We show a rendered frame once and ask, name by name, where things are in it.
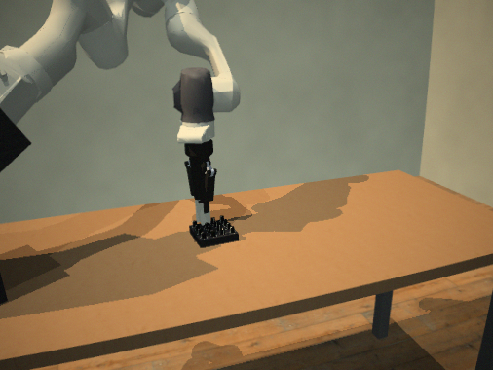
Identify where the black knob panel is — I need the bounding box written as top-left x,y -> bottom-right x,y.
189,215 -> 239,248

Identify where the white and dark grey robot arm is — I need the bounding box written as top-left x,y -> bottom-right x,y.
0,0 -> 241,144

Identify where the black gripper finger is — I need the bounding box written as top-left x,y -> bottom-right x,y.
184,161 -> 201,222
195,162 -> 217,225

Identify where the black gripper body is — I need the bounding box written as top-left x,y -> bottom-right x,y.
184,140 -> 213,175

